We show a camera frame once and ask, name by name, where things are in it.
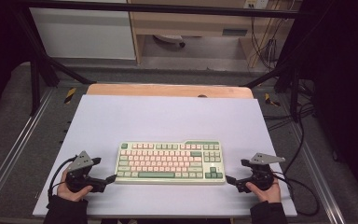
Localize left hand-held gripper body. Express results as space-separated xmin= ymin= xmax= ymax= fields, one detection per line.
xmin=65 ymin=150 xmax=103 ymax=192

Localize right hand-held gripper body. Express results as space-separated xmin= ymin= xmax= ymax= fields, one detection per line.
xmin=241 ymin=152 xmax=287 ymax=191

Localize green and pink keyboard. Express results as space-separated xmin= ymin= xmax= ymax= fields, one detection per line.
xmin=114 ymin=139 xmax=227 ymax=186

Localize person's right hand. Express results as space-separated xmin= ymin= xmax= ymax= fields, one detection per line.
xmin=245 ymin=180 xmax=282 ymax=203

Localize person's left hand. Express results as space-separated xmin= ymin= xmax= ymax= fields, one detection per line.
xmin=57 ymin=169 xmax=93 ymax=203

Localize yellow and black tape strip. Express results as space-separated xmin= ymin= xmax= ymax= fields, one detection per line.
xmin=63 ymin=87 xmax=77 ymax=105
xmin=264 ymin=92 xmax=282 ymax=107

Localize white board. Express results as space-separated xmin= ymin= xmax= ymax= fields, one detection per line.
xmin=32 ymin=94 xmax=298 ymax=218

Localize black metal stand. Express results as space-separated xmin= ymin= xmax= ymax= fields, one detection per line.
xmin=244 ymin=59 xmax=304 ymax=123
xmin=12 ymin=6 xmax=97 ymax=117

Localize black curtain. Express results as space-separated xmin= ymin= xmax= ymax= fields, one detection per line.
xmin=0 ymin=0 xmax=34 ymax=120
xmin=299 ymin=0 xmax=358 ymax=213

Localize white cabinet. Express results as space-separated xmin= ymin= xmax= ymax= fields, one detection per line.
xmin=29 ymin=7 xmax=137 ymax=61

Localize office chair base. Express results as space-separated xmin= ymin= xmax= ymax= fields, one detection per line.
xmin=153 ymin=34 xmax=186 ymax=49

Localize light wooden desk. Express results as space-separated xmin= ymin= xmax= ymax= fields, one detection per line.
xmin=127 ymin=0 xmax=302 ymax=69

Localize black metal crossbar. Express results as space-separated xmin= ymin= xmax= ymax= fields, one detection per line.
xmin=15 ymin=0 xmax=302 ymax=20

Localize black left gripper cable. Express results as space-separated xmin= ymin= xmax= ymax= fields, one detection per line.
xmin=47 ymin=156 xmax=76 ymax=209

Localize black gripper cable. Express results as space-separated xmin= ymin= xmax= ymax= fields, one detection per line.
xmin=271 ymin=171 xmax=321 ymax=217
xmin=47 ymin=156 xmax=76 ymax=209

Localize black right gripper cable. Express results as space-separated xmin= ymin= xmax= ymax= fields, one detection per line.
xmin=271 ymin=171 xmax=321 ymax=217

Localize aluminium rail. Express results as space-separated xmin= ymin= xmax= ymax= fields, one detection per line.
xmin=0 ymin=88 xmax=56 ymax=213
xmin=292 ymin=124 xmax=347 ymax=224

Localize black floor cables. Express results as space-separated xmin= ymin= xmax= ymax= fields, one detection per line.
xmin=262 ymin=77 xmax=317 ymax=175

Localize hanging cable bundle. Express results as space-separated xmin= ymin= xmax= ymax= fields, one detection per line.
xmin=250 ymin=15 xmax=288 ymax=71

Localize white wall socket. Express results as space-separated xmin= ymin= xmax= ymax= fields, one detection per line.
xmin=243 ymin=0 xmax=269 ymax=9

